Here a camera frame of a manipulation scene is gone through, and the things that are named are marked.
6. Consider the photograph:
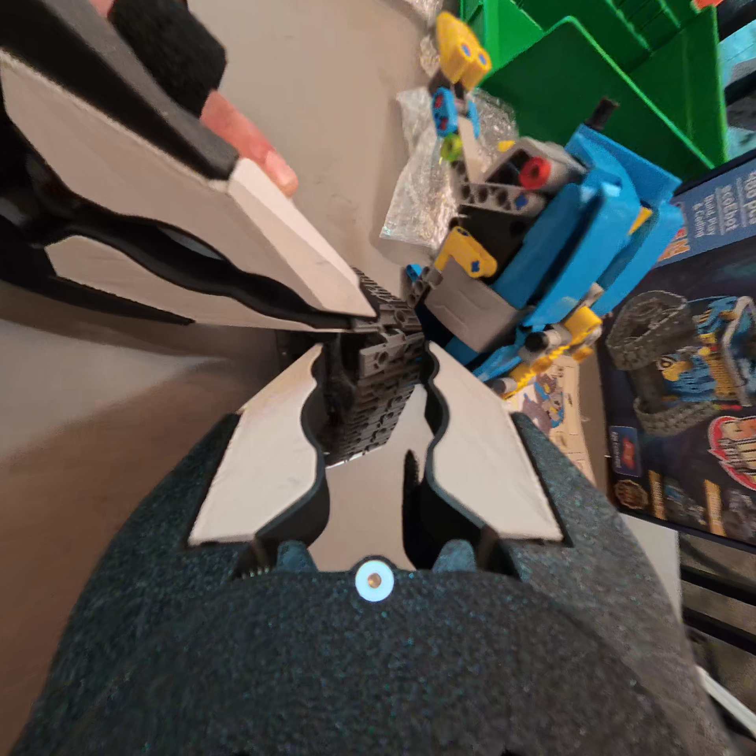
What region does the blue toy robot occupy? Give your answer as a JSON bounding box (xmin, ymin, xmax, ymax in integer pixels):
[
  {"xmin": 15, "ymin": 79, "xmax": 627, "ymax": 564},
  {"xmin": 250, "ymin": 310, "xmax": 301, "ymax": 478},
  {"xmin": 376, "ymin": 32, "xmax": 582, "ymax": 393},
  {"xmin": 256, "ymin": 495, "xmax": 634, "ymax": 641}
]
[{"xmin": 404, "ymin": 12, "xmax": 686, "ymax": 397}]

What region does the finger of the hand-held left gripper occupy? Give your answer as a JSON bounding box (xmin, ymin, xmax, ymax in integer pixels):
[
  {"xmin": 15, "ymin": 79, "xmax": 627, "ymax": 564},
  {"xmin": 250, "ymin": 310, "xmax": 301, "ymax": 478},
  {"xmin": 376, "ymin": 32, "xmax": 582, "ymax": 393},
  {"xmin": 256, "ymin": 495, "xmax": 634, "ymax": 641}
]
[
  {"xmin": 0, "ymin": 50, "xmax": 379, "ymax": 321},
  {"xmin": 44, "ymin": 233, "xmax": 355, "ymax": 333}
]

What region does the bubble wrap bag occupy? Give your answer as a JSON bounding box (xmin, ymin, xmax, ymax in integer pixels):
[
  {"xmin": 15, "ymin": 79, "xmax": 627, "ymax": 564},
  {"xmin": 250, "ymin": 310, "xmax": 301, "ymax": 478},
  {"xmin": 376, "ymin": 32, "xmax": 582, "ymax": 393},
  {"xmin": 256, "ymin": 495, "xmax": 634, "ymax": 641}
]
[{"xmin": 380, "ymin": 89, "xmax": 517, "ymax": 261}]

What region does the green plastic bin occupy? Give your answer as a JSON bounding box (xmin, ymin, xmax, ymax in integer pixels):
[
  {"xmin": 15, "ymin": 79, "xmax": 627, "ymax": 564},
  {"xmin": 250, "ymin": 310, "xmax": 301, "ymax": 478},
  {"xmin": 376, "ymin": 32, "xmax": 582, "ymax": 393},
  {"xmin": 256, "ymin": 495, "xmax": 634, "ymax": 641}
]
[{"xmin": 461, "ymin": 0, "xmax": 730, "ymax": 172}]

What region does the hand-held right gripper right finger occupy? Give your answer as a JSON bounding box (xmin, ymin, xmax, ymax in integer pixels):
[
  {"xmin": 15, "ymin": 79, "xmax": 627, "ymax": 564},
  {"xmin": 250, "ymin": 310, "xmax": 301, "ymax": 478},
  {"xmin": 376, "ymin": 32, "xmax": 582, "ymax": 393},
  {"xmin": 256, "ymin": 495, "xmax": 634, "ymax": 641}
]
[{"xmin": 422, "ymin": 341, "xmax": 563, "ymax": 543}]

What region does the person's left hand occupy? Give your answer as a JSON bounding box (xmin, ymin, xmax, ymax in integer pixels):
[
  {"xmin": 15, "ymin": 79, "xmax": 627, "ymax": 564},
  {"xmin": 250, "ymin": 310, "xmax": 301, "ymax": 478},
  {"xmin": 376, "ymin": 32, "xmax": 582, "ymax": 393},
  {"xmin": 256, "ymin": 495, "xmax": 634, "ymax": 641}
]
[{"xmin": 201, "ymin": 90, "xmax": 300, "ymax": 197}]

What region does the instruction booklet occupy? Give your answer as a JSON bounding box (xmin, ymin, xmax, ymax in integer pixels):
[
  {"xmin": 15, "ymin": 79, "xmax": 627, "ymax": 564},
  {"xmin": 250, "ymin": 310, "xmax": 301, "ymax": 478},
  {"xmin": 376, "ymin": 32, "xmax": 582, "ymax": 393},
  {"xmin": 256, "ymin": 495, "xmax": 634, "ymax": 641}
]
[{"xmin": 508, "ymin": 360, "xmax": 597, "ymax": 485}]

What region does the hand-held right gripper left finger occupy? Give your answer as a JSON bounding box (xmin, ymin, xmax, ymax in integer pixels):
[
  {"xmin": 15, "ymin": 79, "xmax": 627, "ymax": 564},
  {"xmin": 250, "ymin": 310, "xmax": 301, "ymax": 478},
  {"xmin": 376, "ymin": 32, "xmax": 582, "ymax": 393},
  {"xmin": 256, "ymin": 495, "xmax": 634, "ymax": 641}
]
[{"xmin": 188, "ymin": 343, "xmax": 328, "ymax": 547}]

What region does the dark blue robot kit box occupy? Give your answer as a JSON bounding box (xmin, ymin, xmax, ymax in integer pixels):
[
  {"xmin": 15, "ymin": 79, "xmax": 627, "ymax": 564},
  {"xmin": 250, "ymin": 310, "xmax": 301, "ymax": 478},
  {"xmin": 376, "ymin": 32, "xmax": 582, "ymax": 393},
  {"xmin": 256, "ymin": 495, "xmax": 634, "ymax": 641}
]
[{"xmin": 597, "ymin": 159, "xmax": 756, "ymax": 553}]

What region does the grey toy track chain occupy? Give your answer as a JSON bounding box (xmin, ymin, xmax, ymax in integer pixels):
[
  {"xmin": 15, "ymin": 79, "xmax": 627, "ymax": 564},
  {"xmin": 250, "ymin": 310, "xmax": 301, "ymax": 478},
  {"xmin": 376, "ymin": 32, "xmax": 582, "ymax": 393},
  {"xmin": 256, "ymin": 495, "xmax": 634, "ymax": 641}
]
[{"xmin": 322, "ymin": 266, "xmax": 426, "ymax": 467}]

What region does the grey desk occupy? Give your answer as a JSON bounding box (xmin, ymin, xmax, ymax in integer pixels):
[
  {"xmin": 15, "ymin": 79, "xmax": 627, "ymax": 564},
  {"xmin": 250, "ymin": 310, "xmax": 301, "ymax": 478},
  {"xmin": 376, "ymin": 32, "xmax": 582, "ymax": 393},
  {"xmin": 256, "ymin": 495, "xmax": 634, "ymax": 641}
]
[{"xmin": 0, "ymin": 0, "xmax": 686, "ymax": 739}]

